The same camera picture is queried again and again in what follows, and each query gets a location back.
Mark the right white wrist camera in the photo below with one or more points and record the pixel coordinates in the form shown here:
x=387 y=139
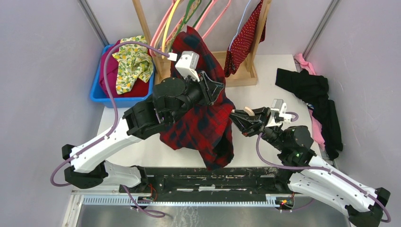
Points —
x=282 y=112

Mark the wooden hanger rack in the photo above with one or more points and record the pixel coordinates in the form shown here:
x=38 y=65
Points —
x=246 y=74

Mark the light blue wire hanger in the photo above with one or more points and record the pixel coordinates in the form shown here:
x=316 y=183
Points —
x=240 y=23

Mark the pink hanger right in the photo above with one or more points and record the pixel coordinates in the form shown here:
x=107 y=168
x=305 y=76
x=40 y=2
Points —
x=213 y=22

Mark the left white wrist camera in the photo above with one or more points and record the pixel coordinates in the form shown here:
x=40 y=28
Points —
x=186 y=64

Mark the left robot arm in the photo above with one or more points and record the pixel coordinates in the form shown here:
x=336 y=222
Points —
x=88 y=162

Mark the wooden hanger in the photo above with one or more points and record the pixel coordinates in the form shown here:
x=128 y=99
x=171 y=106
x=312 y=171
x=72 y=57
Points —
x=246 y=110

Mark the red black plaid garment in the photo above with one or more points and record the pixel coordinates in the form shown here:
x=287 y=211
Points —
x=204 y=128

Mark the pink hanger left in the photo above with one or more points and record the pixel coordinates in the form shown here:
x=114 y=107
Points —
x=156 y=40

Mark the red polka dot skirt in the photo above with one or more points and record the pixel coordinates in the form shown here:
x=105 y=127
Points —
x=242 y=42

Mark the pink garment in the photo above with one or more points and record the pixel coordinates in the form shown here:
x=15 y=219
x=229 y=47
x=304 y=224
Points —
x=316 y=125

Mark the lemon print garment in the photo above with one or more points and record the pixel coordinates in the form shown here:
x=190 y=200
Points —
x=135 y=68

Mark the blue plastic bin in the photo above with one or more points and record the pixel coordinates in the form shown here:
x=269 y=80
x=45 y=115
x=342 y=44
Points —
x=123 y=101

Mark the pink hanger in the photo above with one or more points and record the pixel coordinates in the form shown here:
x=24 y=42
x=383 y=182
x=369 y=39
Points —
x=213 y=22
x=156 y=40

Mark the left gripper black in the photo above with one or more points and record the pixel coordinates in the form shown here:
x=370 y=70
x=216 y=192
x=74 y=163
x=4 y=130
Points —
x=210 y=89

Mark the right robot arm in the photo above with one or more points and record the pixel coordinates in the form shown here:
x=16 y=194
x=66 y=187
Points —
x=303 y=171

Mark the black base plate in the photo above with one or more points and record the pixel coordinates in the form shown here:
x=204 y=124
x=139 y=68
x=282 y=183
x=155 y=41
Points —
x=238 y=184

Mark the green hanger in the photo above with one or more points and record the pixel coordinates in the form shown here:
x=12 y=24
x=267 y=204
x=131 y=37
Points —
x=191 y=8

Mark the yellow hanger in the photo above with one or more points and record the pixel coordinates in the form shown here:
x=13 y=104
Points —
x=168 y=22

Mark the magenta garment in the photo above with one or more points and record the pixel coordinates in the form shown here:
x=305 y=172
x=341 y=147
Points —
x=111 y=73

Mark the white cable duct strip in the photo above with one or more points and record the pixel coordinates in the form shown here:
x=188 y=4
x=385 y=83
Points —
x=125 y=200

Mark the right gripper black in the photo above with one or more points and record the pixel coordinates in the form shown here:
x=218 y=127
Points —
x=249 y=125

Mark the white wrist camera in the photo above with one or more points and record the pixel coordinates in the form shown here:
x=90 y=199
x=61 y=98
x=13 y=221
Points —
x=282 y=112
x=186 y=64

